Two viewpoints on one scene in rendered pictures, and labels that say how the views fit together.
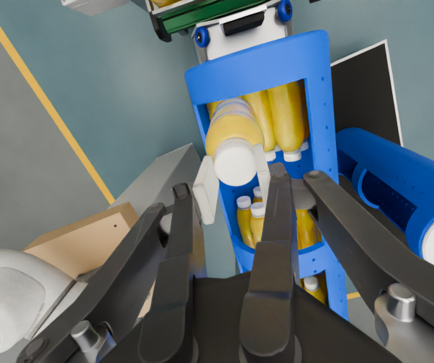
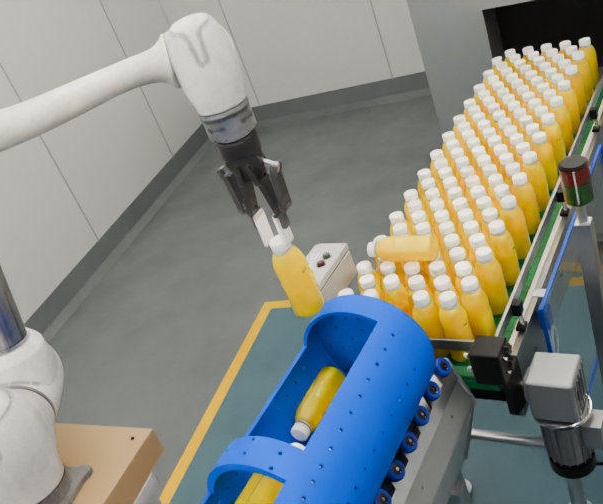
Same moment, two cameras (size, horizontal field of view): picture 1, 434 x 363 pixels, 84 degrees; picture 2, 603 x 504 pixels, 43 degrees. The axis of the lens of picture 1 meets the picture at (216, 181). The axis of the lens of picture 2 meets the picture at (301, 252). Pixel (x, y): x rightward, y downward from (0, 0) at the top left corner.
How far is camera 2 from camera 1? 1.43 m
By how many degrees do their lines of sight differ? 73
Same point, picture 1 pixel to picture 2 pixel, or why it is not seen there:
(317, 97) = (379, 338)
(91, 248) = (81, 449)
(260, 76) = (346, 305)
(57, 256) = not seen: hidden behind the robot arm
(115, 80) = not seen: outside the picture
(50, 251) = not seen: hidden behind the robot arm
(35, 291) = (49, 375)
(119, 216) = (147, 432)
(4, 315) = (35, 348)
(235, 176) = (275, 242)
